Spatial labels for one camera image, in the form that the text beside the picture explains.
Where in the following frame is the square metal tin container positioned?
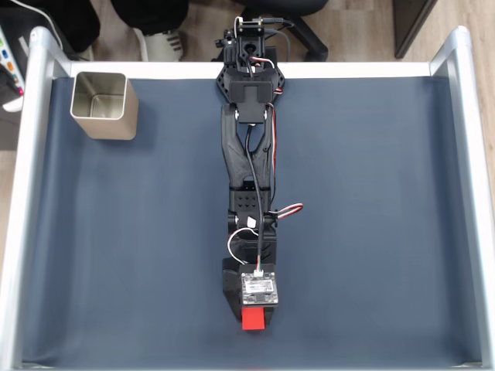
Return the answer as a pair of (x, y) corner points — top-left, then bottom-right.
(69, 71), (139, 142)

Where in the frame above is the person's leg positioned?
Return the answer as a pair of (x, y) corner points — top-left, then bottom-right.
(110, 0), (190, 38)
(57, 0), (102, 53)

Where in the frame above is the grey base cable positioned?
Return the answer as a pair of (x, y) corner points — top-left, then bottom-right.
(261, 15), (295, 63)

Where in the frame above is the black box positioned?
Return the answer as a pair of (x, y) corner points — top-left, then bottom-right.
(0, 7), (74, 61)

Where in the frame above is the black camera cable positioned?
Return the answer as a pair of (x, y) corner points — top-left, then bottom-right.
(243, 125), (268, 271)

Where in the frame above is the white device with coloured stickers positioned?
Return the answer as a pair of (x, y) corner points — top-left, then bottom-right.
(0, 26), (30, 113)

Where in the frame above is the long white cable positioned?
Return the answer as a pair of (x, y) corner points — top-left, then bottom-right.
(9, 0), (65, 51)

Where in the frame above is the white striped shoe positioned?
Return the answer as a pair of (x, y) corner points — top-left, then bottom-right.
(131, 29), (185, 63)

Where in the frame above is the motor controller board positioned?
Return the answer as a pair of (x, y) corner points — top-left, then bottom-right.
(234, 16), (266, 36)

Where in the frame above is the red white servo cable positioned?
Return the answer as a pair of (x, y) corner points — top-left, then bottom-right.
(268, 87), (305, 223)

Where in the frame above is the bare camera circuit board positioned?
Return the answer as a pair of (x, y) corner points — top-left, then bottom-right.
(239, 269), (279, 309)

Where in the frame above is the dark blue table mat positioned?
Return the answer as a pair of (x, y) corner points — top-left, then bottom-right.
(21, 75), (484, 368)

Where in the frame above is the black office chair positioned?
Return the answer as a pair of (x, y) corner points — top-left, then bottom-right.
(239, 0), (329, 63)

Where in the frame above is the red cube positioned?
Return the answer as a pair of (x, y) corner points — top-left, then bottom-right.
(241, 307), (267, 332)

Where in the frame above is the white looped servo cable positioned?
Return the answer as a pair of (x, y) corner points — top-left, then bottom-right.
(227, 226), (258, 267)

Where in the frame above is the dark wooden cabinet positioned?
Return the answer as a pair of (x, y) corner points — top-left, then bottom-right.
(394, 0), (440, 59)

